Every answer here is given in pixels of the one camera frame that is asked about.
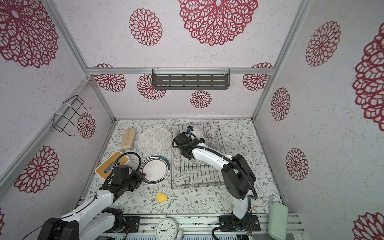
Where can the yellow wooden tray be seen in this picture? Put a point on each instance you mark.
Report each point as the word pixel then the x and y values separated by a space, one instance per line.
pixel 105 168

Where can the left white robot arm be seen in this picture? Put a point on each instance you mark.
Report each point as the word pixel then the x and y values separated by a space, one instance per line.
pixel 96 216

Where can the green red rimmed plate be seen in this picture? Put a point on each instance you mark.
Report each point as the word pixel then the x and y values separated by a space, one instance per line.
pixel 156 169

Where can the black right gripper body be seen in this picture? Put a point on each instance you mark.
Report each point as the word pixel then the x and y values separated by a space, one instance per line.
pixel 200 142

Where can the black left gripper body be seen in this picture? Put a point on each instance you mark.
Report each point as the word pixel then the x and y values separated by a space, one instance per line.
pixel 133 181

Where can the metal base rail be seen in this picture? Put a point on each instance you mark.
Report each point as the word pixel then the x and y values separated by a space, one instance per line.
pixel 194 226

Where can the black wire wall basket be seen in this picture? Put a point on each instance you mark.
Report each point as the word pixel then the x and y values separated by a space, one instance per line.
pixel 71 109

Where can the metal wire dish rack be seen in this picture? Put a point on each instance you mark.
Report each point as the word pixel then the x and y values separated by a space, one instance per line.
pixel 195 173

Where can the tan oblong sponge block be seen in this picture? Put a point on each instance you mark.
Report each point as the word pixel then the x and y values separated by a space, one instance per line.
pixel 128 139

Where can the dark metal wall shelf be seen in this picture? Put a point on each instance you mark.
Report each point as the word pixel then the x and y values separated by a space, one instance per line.
pixel 191 81

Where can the yellow sponge piece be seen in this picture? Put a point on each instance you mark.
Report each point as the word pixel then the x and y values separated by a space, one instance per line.
pixel 161 197

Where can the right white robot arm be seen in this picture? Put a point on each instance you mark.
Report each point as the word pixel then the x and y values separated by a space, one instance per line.
pixel 237 176

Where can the white blue grid plate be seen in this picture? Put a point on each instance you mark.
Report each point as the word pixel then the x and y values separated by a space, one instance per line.
pixel 154 141

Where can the white analog clock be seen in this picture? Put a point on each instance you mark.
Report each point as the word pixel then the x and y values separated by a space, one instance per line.
pixel 168 229

